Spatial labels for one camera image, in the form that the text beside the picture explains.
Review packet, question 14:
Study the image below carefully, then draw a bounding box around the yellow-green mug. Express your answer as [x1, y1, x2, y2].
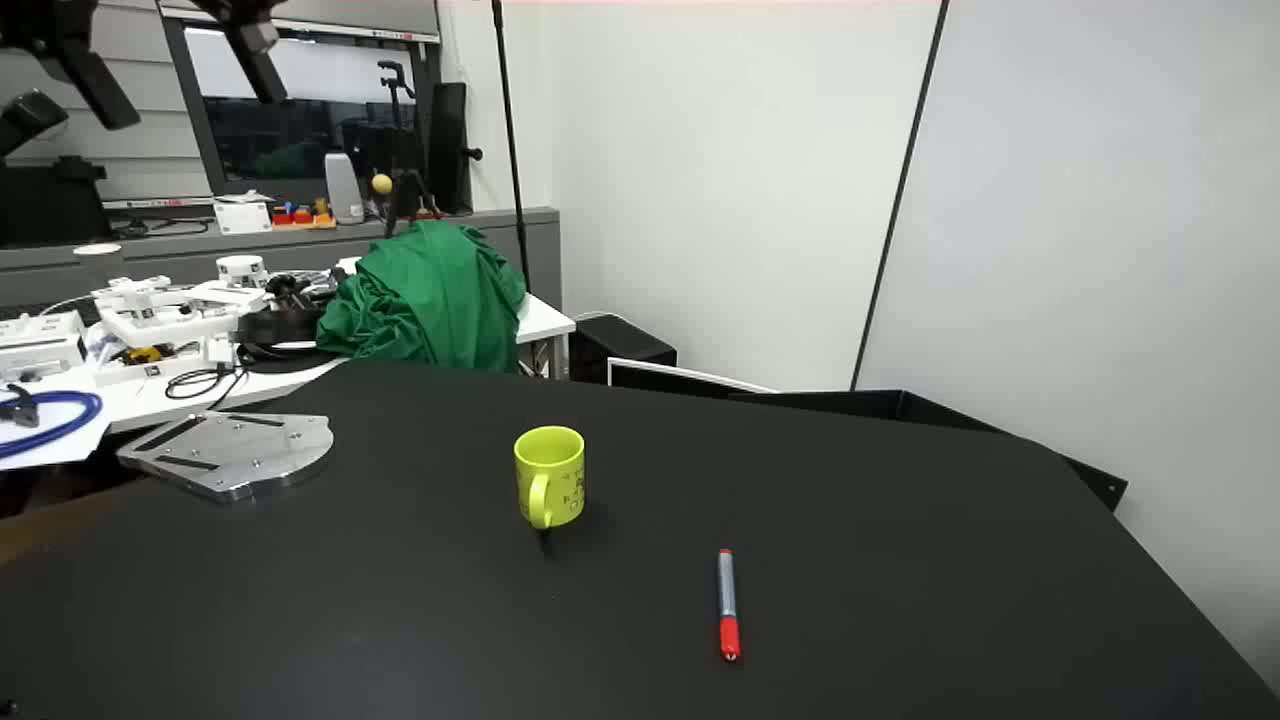
[513, 423, 587, 531]

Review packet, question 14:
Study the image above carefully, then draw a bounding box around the black camera tripod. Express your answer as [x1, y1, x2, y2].
[380, 61, 438, 235]

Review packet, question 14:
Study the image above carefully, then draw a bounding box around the black vertical pole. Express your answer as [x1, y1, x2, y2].
[848, 0, 951, 392]

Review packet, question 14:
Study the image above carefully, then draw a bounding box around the blue cable loop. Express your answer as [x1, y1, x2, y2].
[0, 389, 107, 467]

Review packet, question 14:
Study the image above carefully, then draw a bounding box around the white side table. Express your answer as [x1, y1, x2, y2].
[0, 289, 579, 471]

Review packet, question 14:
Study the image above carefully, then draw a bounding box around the silver marker with red cap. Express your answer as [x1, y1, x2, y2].
[714, 547, 745, 663]

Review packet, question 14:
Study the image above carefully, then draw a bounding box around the dark monitor screen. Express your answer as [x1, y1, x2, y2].
[163, 12, 437, 201]

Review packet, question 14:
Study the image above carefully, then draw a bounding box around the black box by wall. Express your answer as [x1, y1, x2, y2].
[567, 317, 674, 389]

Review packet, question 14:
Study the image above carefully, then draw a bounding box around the white mechanical parts pile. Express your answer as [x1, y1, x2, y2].
[0, 251, 271, 382]

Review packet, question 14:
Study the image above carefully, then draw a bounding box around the grey metal plate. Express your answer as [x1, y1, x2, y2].
[117, 411, 336, 499]

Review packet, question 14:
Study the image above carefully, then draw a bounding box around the green cloth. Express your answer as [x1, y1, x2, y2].
[315, 219, 528, 371]

